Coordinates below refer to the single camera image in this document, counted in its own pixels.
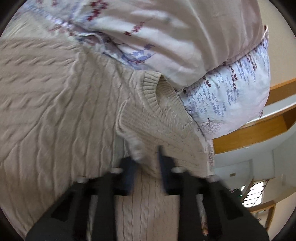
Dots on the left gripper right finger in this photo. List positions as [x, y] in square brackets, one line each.
[169, 178]

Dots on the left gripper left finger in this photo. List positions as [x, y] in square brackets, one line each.
[129, 169]

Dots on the beige cable-knit sweater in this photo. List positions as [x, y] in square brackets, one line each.
[67, 112]

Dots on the window with blinds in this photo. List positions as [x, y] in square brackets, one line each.
[255, 195]

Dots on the light blue lavender-print pillow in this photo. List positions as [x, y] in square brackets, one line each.
[231, 95]

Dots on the wooden headboard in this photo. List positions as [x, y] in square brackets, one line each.
[278, 117]

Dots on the mauve pink pillow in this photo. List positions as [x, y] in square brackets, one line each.
[183, 40]

